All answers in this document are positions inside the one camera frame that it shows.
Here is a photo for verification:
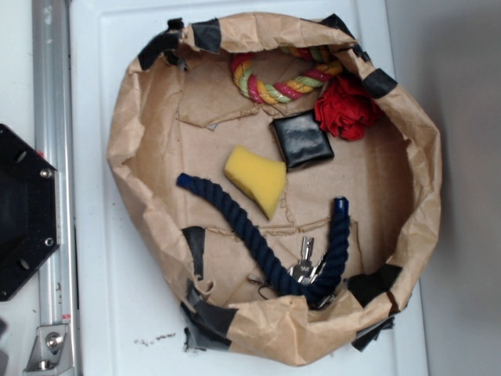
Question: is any aluminium profile rail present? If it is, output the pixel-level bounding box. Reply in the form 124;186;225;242
32;1;82;375

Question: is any multicolour twisted rope ring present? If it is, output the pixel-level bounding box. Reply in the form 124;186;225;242
229;45;344;105

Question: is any black square leather pouch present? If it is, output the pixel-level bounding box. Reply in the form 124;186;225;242
269;110;334;170

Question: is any silver key bunch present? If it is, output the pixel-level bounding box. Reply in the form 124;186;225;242
288;236;331;285

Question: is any metal corner bracket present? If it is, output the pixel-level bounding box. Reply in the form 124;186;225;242
23;324;74;375

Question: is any dark blue rope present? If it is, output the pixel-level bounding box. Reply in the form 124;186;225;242
175;172;351;306

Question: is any brown paper bin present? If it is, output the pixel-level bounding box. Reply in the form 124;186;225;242
107;13;442;366

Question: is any red crumpled cloth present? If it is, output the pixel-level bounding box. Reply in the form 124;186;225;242
314;74;382;141

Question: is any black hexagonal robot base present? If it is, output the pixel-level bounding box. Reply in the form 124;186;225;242
1;125;59;302

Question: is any yellow sponge wedge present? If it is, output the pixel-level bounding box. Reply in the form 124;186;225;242
224;146;287;220

